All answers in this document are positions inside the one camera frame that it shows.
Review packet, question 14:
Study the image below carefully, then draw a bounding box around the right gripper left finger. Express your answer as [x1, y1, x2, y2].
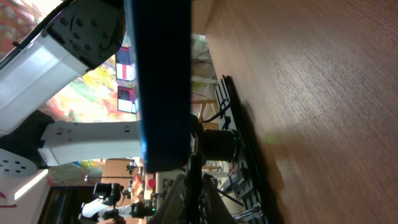
[147, 174, 185, 224]

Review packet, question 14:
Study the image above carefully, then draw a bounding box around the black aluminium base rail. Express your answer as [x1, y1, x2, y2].
[215, 75, 284, 224]

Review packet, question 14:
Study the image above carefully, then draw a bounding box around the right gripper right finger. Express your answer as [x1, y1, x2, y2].
[201, 174, 237, 224]

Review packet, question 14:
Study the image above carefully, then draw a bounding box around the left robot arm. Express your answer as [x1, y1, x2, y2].
[1, 1, 237, 179]

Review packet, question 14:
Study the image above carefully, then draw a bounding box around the blue Samsung smartphone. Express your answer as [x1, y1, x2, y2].
[124, 0, 192, 172]

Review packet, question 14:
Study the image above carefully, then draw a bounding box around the black charging cable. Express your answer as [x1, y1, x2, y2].
[185, 153, 203, 224]

